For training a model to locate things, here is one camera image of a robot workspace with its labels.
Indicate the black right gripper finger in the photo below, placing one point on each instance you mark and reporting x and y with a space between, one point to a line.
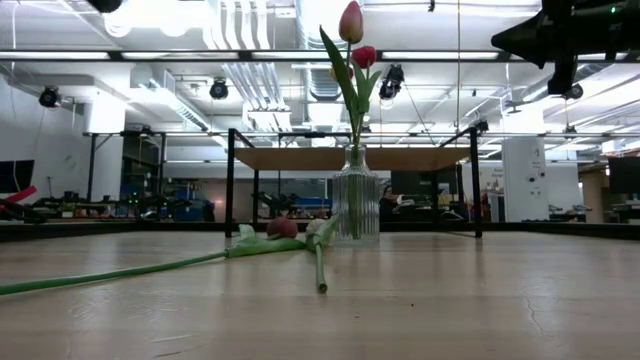
564 75
530 40

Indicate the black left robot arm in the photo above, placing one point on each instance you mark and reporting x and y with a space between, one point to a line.
105 5

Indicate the dark red artificial tulip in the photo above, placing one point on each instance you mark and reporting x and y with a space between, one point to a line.
282 227

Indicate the thin vertical hanging pole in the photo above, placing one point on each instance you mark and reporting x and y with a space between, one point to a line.
458 30

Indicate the pink yellow artificial tulip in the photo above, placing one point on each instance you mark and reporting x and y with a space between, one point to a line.
351 22

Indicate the black overhead camera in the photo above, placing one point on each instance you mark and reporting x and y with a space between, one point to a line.
391 82

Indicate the black monitor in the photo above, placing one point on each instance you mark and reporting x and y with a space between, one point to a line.
625 175
425 182
15 175

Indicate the bright red artificial tulip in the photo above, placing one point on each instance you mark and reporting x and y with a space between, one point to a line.
364 56

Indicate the black metal background frame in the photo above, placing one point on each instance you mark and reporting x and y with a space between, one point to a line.
92 170

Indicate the ribbed clear glass vase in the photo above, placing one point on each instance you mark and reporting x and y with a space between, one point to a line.
367 210

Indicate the wooden shelf with black frame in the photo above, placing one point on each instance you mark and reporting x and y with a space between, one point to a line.
300 159

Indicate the white artificial tulip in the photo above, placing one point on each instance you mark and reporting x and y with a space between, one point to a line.
320 265

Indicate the person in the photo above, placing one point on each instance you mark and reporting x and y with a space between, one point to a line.
387 200

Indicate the black overhead frame bar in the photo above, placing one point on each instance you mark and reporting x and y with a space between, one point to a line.
245 55

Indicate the black ceiling spotlight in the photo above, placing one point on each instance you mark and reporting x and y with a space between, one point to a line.
576 92
49 96
218 89

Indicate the black table edge rail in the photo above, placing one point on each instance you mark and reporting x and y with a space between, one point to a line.
75 231

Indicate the silver ventilation duct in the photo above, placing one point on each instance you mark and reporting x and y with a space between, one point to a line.
320 20

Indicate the white pillar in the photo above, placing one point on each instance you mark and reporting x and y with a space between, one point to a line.
525 175

